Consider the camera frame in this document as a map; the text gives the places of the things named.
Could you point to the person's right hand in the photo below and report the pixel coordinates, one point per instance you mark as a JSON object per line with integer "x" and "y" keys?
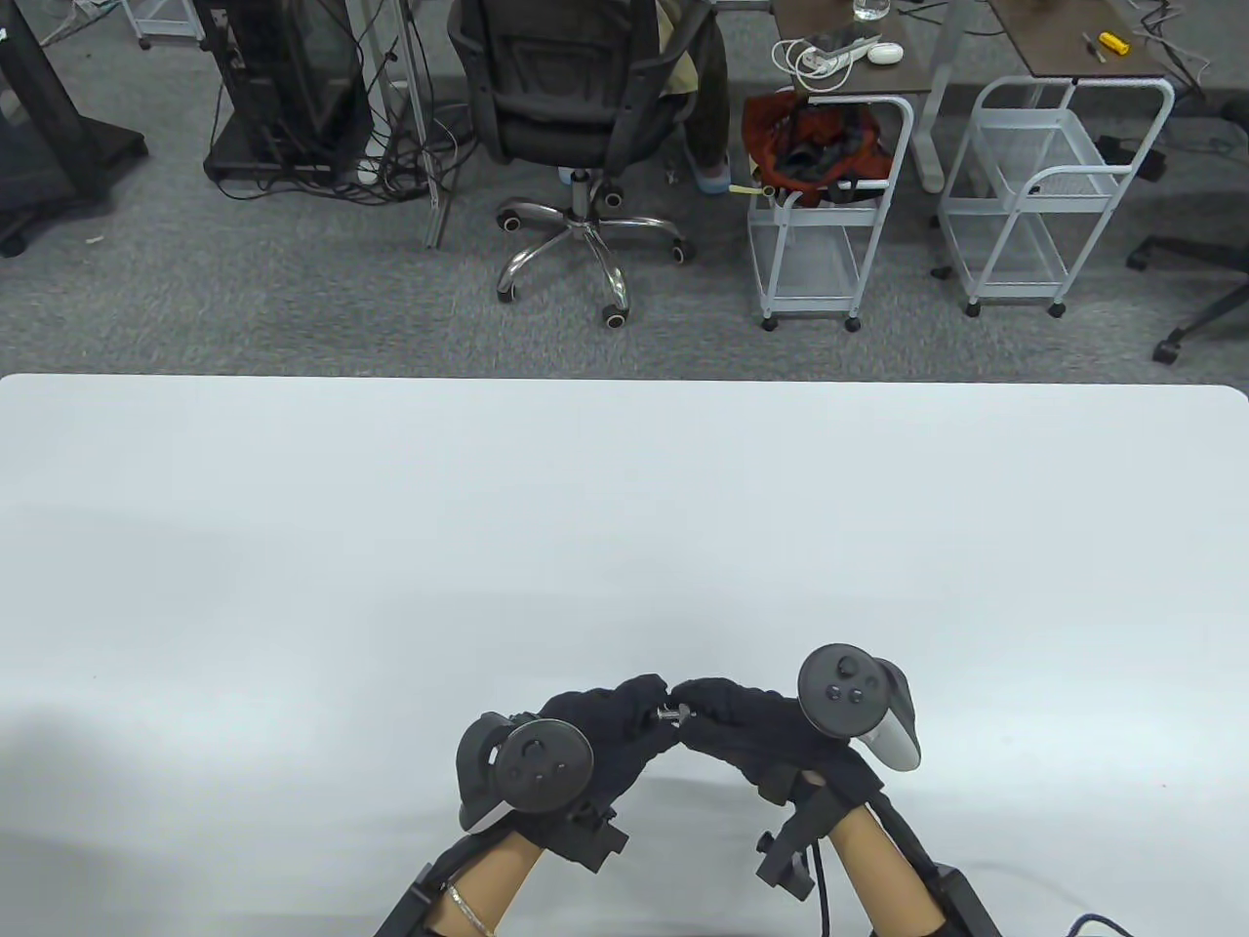
{"x": 751, "y": 732}

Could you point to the person's left hand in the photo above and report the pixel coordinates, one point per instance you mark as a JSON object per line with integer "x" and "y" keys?
{"x": 620, "y": 737}

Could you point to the black forearm sensor box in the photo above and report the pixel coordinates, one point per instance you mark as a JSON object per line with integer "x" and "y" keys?
{"x": 961, "y": 903}
{"x": 405, "y": 908}

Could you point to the person's left forearm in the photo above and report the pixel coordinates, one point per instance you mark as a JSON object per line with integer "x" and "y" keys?
{"x": 503, "y": 878}

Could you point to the person's right forearm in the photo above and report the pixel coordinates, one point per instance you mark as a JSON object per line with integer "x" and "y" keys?
{"x": 883, "y": 878}

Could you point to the dark grey tracking controller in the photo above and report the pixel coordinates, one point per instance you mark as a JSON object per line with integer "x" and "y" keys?
{"x": 542, "y": 766}
{"x": 844, "y": 688}

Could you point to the white metal trolley cart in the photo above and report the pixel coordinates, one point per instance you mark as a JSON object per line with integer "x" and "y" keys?
{"x": 810, "y": 273}
{"x": 1034, "y": 127}

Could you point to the red and black bag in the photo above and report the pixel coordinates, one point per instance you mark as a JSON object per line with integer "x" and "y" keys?
{"x": 771, "y": 146}

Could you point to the black office chair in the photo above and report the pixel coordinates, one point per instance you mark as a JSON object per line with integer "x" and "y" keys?
{"x": 556, "y": 127}

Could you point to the black chair base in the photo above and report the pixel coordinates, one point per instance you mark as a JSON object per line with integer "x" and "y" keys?
{"x": 1205, "y": 312}

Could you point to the white desk leg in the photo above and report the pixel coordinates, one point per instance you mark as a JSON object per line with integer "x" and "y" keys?
{"x": 935, "y": 127}

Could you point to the brown top desk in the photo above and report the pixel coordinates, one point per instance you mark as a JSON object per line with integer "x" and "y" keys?
{"x": 878, "y": 78}
{"x": 1054, "y": 39}

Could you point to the white power strip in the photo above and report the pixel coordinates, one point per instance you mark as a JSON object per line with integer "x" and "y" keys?
{"x": 844, "y": 51}

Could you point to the black power adapter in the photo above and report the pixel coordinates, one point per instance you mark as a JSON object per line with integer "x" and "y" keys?
{"x": 1132, "y": 156}

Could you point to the white computer mouse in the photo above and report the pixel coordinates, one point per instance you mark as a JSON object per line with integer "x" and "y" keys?
{"x": 885, "y": 54}

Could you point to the clear drinking glass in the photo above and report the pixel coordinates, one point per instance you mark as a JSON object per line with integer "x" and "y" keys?
{"x": 871, "y": 10}

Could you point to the black computer tower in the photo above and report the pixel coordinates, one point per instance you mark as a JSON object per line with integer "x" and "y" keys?
{"x": 293, "y": 68}

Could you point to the small thin screwdriver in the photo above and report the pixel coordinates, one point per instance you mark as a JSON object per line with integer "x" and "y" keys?
{"x": 1094, "y": 48}

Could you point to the black rolling stand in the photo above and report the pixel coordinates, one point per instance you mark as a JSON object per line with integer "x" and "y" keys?
{"x": 39, "y": 117}

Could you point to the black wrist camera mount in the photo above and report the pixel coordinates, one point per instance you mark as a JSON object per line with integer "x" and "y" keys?
{"x": 790, "y": 859}
{"x": 595, "y": 837}

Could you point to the aluminium frame post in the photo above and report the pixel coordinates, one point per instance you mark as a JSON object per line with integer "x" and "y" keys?
{"x": 436, "y": 224}

